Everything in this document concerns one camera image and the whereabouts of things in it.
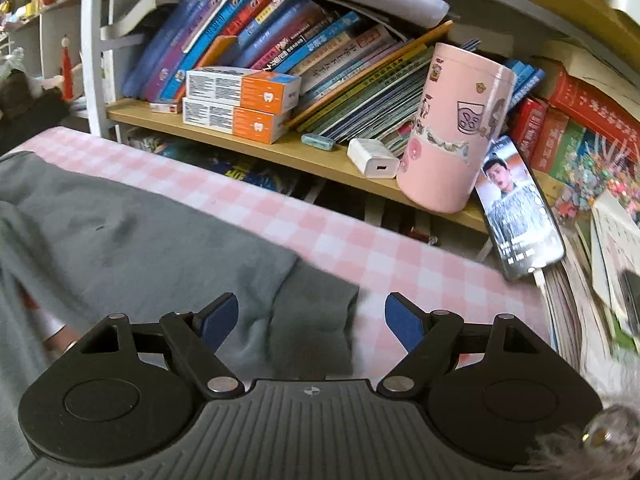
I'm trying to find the grey pants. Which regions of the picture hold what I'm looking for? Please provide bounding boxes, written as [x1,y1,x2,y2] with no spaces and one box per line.
[0,152,361,480]

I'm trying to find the dark smartphone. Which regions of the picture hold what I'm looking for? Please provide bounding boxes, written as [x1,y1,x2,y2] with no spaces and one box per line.
[620,270,640,336]

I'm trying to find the pink checked cartoon table mat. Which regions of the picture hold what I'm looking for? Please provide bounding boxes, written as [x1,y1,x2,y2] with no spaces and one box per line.
[0,127,551,376]

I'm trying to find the blue thin books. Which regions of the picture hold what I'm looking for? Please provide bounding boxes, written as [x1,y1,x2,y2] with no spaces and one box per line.
[502,59,546,111]

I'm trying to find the dark bag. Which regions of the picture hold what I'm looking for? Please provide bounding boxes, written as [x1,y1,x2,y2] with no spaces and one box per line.
[0,67,71,151]

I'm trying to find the smartphone with lit screen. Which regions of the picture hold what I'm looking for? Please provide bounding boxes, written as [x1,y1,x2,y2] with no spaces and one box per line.
[474,135,567,282]

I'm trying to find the colourful candy ornament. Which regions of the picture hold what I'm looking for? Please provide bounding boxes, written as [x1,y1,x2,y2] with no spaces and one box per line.
[555,140,640,221]

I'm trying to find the red figurine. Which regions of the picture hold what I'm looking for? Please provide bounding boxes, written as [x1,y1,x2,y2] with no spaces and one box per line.
[60,35,74,101]

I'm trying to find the colourful magazines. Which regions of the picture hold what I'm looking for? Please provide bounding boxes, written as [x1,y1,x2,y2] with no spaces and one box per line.
[125,127,306,198]

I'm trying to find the white side shelf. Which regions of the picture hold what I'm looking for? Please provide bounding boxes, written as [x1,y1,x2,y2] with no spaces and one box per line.
[37,0,88,111]

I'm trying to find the red thick dictionary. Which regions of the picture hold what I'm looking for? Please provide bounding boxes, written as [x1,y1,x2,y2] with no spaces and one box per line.
[547,67,640,136]

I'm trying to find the pink sticker tumbler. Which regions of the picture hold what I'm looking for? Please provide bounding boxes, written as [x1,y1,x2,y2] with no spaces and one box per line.
[396,42,516,214]

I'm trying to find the red boxed books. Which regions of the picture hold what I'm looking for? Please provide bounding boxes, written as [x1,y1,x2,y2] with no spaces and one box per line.
[510,97,586,176]

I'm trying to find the row of blue purple books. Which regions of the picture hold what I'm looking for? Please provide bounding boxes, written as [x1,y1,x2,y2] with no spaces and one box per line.
[122,0,456,157]

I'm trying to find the wooden bookshelf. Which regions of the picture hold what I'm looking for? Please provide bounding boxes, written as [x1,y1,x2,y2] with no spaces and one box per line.
[80,0,640,233]

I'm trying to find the open thick book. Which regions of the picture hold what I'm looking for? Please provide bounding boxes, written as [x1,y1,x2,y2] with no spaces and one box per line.
[100,0,186,38]

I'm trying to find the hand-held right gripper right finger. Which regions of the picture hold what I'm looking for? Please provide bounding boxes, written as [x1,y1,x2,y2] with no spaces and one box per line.
[376,292,551,401]

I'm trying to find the orange white box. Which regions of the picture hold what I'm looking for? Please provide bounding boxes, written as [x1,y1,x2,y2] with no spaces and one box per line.
[182,97,291,145]
[186,67,302,113]

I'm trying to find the white charger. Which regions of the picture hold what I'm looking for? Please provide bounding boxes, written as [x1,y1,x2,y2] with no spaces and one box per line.
[347,138,401,179]

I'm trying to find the fluffy grey sleeve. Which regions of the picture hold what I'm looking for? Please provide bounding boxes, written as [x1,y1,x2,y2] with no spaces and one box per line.
[530,350,640,480]

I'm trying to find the stack of notebooks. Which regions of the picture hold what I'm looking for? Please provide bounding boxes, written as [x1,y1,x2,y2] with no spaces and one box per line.
[542,190,640,361]

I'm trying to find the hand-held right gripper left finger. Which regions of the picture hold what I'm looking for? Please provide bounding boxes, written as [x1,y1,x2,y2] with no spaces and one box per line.
[70,292,246,401]

